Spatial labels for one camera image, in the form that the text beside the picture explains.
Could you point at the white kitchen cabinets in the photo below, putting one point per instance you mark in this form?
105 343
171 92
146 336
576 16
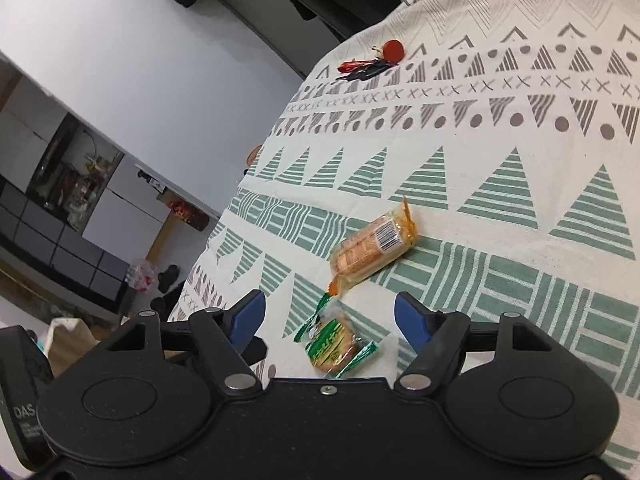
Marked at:
128 216

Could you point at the red black key bunch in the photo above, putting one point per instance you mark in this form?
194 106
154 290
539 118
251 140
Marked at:
389 55

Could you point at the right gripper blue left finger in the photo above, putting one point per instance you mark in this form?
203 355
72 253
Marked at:
244 319

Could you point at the black slipper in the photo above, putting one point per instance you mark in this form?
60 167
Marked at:
167 278

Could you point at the green snack packet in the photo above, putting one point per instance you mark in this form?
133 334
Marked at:
333 344

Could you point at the water bottle pack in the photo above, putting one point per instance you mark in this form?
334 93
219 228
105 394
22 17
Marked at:
141 275

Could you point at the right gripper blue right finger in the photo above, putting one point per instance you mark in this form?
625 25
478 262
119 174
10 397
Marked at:
414 320

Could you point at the orange cracker packet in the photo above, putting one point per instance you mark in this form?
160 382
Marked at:
369 249

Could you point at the patterned white green bedspread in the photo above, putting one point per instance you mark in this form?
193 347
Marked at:
512 129

